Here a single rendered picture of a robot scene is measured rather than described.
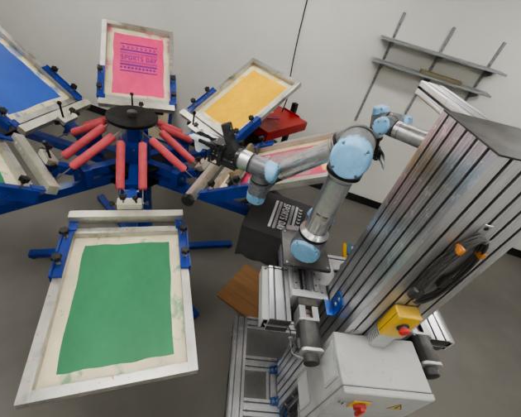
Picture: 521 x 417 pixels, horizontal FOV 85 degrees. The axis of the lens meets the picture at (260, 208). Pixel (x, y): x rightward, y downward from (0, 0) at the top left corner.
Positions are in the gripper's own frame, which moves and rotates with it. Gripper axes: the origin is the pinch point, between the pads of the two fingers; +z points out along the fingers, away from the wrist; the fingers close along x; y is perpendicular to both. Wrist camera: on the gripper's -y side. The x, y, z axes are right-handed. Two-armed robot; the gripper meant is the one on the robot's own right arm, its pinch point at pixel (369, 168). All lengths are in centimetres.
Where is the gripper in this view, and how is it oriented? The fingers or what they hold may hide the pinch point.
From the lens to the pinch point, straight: 174.6
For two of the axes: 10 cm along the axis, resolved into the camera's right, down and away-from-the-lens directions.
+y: -2.5, 5.9, -7.7
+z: 0.6, 8.0, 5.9
